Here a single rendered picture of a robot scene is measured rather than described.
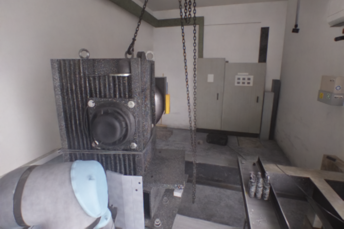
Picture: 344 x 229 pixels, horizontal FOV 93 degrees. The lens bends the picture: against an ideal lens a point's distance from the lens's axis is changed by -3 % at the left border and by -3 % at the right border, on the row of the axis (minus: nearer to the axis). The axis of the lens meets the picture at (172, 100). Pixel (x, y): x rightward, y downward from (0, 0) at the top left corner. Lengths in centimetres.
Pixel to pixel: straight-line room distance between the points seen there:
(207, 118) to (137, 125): 317
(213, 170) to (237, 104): 232
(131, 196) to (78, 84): 64
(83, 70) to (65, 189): 73
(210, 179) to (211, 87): 237
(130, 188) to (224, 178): 118
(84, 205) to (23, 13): 181
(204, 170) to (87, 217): 154
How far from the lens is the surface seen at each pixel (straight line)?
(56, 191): 41
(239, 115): 401
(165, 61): 428
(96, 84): 99
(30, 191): 43
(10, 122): 190
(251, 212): 136
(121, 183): 93
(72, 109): 110
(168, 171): 119
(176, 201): 132
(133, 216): 104
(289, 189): 203
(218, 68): 384
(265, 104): 403
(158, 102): 136
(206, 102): 393
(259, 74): 392
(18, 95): 191
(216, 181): 193
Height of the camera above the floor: 156
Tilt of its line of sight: 11 degrees down
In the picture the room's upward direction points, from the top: straight up
